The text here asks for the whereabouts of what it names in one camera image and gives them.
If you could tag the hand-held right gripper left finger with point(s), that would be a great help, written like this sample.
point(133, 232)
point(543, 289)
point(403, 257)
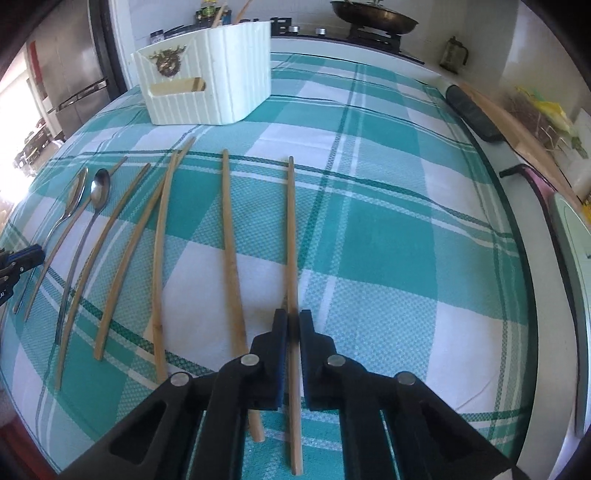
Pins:
point(279, 374)

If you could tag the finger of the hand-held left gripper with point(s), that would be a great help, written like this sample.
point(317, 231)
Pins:
point(27, 254)

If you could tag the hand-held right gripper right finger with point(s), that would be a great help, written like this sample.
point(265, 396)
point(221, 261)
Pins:
point(310, 369)

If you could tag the wooden chopstick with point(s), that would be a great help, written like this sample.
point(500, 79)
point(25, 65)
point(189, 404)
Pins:
point(156, 286)
point(121, 272)
point(219, 16)
point(87, 267)
point(51, 263)
point(291, 240)
point(243, 11)
point(231, 258)

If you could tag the cream ribbed utensil holder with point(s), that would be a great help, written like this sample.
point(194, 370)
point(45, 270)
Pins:
point(221, 83)

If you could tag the metal spoon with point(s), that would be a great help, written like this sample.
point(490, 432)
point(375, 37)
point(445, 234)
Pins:
point(78, 191)
point(99, 188)

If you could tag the teal checked tablecloth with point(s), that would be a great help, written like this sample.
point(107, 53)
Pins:
point(369, 230)

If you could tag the steel refrigerator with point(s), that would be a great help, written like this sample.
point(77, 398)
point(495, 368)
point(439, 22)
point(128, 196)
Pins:
point(69, 69)

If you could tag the black lid spice jar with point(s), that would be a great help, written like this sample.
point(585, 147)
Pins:
point(157, 34)

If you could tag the pale green appliance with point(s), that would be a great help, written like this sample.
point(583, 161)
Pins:
point(575, 286)

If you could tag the black oblong tray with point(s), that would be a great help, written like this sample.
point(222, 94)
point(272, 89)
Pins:
point(473, 113)

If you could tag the green label sauce bottle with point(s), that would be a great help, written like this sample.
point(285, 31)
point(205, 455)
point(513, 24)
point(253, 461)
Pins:
point(207, 9)

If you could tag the wooden cutting board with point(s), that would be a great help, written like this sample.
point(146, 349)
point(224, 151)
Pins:
point(521, 138)

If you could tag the yellow green bag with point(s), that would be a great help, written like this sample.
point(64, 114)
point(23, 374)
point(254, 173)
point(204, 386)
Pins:
point(547, 108)

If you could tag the dark wok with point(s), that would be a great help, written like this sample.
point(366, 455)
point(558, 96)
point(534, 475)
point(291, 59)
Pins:
point(374, 18)

